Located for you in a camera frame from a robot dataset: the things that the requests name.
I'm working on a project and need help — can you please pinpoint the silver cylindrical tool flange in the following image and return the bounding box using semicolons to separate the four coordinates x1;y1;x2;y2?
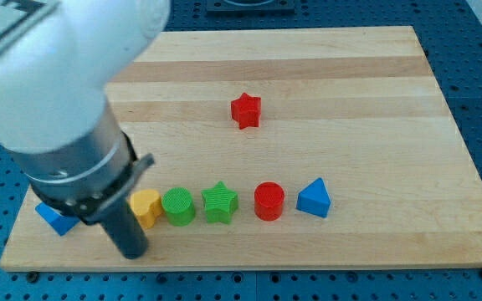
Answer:
10;105;154;225

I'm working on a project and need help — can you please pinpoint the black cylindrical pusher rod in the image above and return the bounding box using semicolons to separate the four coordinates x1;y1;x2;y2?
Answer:
99;198;148;259

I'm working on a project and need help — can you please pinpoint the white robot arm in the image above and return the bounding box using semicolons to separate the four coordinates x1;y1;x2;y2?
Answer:
0;0;171;259

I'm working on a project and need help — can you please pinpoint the blue block behind arm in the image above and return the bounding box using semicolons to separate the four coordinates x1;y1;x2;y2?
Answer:
35;202;80;236

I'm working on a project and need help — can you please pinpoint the yellow heart block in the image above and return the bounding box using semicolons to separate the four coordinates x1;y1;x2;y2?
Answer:
130;189;164;230

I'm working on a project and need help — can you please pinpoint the green cylinder block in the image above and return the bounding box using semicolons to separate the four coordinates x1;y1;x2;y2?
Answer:
162;187;196;227

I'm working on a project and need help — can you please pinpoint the green star block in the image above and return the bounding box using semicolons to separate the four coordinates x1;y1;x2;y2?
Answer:
201;181;238;224

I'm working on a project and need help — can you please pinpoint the red cylinder block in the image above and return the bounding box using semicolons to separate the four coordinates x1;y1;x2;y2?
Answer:
254;181;285;222

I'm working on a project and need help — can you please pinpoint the red star block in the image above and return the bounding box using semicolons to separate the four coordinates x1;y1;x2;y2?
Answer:
230;93;261;130

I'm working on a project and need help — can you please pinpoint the blue triangle block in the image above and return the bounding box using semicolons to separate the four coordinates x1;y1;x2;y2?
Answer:
296;177;331;218

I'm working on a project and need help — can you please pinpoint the wooden board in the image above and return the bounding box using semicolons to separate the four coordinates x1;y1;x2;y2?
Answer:
0;26;482;273

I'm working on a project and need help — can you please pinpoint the black square base plate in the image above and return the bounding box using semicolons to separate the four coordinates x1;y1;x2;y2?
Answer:
206;0;296;15

